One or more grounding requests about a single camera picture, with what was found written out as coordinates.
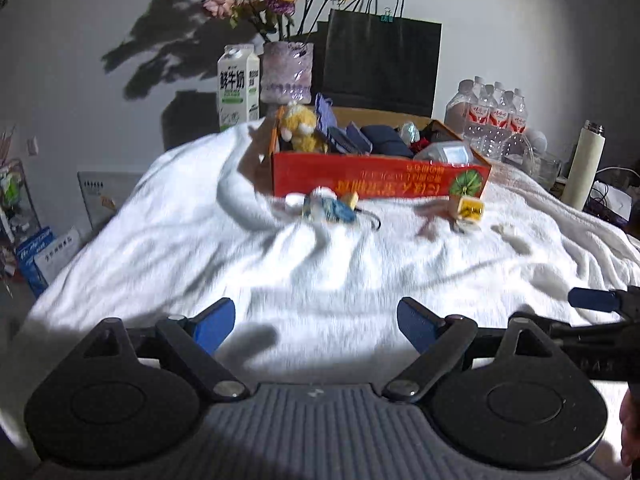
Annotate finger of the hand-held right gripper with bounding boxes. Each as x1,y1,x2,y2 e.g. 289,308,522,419
549,320,640,349
569,285,640,319

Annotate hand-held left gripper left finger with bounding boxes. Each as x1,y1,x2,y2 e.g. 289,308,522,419
80,297,251,403

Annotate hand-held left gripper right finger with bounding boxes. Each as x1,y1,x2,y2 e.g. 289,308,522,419
382,297,576,404

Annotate red cardboard box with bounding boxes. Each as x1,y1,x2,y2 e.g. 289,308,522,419
270,105,493,200

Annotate navy case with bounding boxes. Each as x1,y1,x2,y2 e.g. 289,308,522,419
360,125,412,157

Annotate yellow and white plush toy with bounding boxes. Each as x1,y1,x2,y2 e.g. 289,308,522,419
277,102,329,154

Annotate person's right hand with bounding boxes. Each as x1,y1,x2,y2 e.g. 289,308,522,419
619,385,640,468

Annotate white fluffy blanket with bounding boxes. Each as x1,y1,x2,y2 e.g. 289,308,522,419
0,120,640,480

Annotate yellow cube toy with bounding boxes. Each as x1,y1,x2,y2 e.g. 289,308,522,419
447,194,486,234

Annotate white thermos bottle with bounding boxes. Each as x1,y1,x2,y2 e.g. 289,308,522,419
562,120,606,211

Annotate clear glass cup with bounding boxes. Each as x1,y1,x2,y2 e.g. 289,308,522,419
536,154,565,190

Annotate grey booklet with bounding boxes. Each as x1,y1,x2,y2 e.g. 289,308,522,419
77,171,144,229

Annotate white booklet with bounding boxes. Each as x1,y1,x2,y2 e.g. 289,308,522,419
36,230,84,282

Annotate white round object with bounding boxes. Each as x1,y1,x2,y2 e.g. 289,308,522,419
522,130,549,154

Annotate clear plastic container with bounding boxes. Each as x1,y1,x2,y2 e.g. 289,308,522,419
414,141,475,166

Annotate dark red cloth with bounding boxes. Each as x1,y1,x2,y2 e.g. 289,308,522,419
410,125,442,154

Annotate dark blue pouch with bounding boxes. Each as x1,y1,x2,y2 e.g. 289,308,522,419
327,122,374,157

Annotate blue packet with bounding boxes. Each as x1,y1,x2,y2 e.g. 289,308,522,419
15,227,57,297

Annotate pack of water bottles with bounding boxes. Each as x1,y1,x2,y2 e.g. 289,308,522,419
444,76,530,157

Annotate white milk carton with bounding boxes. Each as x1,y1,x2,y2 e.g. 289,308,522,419
216,45,261,133

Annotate black paper bag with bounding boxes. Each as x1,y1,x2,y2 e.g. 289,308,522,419
322,0,443,118

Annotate tangled cables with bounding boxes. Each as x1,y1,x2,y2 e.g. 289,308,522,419
591,165,640,227

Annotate wire rack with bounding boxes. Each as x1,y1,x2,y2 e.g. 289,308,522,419
0,157,42,247

